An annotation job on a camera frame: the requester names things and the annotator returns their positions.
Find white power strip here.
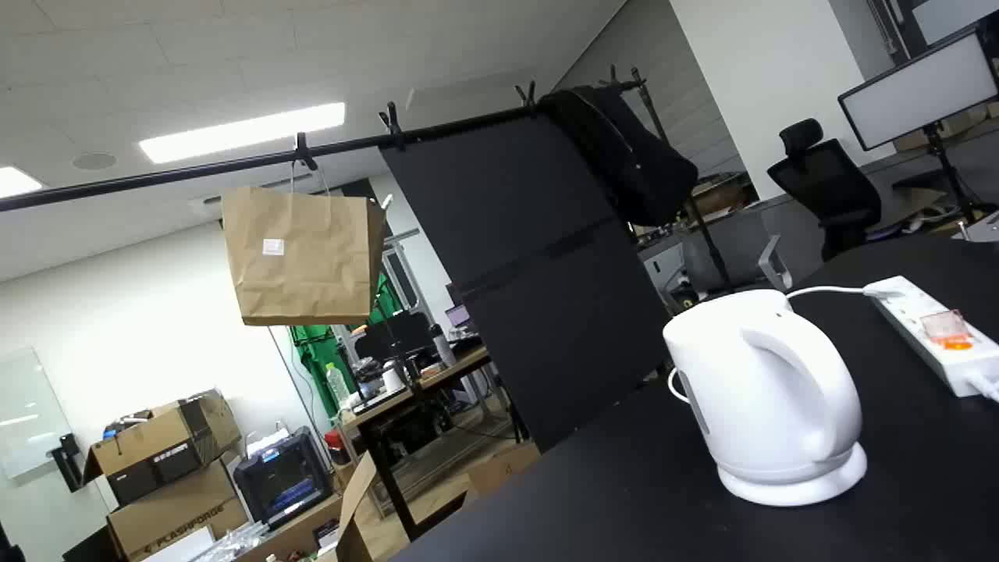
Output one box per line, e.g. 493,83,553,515
861,275,999,402

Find black backdrop board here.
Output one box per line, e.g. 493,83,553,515
383,120,664,450

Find brown paper bag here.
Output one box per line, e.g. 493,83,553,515
221,188,383,325

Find black horizontal pole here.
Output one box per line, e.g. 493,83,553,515
0,80,549,211

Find black 3D printer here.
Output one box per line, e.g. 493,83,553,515
233,428,332,527

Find white electric kettle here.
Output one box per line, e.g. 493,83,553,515
663,289,866,509

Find black office chair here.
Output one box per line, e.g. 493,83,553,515
767,120,881,258

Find stacked cardboard boxes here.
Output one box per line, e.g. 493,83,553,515
83,389,241,559

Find computer monitor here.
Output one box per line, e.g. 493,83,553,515
835,31,999,150

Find wooden desk black frame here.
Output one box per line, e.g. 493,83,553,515
350,348,493,541

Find white power strip main cable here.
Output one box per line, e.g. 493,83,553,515
780,281,873,307

